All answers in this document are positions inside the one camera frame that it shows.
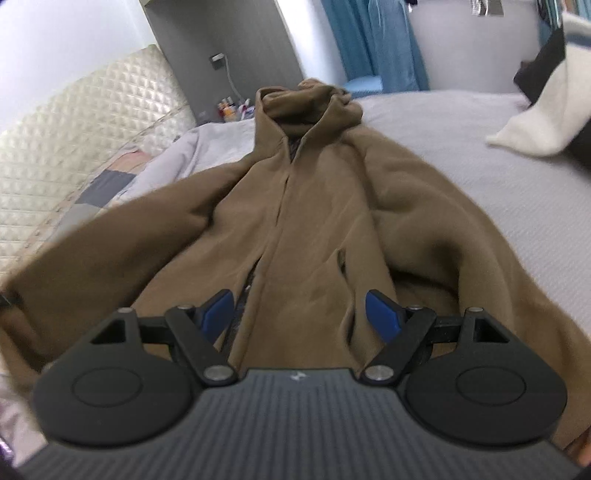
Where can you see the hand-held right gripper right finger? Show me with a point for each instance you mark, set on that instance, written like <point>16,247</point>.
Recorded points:
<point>381,314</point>

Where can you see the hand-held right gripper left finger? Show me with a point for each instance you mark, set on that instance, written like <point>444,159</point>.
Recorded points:
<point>217,314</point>

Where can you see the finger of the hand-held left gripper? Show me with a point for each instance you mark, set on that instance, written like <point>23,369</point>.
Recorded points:
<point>9,300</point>

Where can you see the brown hoodie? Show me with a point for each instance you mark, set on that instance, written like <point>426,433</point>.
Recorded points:
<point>314,207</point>

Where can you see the patchwork pillow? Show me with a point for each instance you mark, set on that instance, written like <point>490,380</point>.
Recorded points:
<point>106,184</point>

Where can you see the lavender duvet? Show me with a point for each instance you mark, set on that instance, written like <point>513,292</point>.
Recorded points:
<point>207,147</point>

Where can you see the cream quilted headboard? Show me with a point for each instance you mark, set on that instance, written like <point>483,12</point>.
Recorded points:
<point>69,138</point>

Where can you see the cluster of small bottles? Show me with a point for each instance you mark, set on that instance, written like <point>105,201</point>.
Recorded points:
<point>228,110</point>

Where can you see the white sweater with blue stripe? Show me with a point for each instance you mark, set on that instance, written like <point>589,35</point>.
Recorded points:
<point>545,115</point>

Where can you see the blue curtain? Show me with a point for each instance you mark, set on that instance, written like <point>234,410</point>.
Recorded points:
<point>369,41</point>

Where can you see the grey wardrobe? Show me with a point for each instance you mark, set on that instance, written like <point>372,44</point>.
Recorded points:
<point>231,37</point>

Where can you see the wall socket with charger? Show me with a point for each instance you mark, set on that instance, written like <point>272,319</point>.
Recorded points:
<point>217,59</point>

